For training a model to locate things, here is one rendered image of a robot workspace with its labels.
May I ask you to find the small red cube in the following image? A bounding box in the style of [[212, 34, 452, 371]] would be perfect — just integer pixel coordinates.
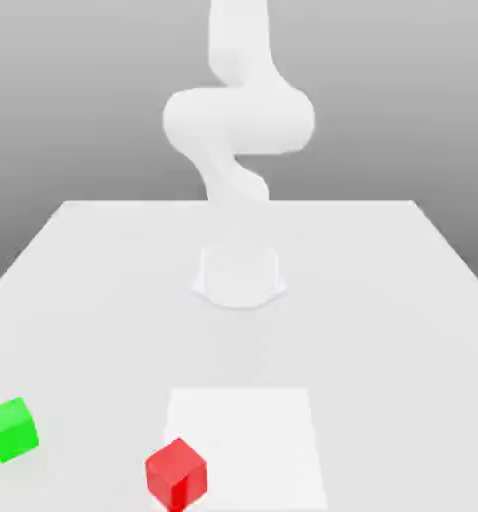
[[144, 437, 209, 512]]

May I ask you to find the small green cube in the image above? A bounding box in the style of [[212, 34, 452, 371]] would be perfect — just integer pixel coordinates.
[[0, 396, 41, 465]]

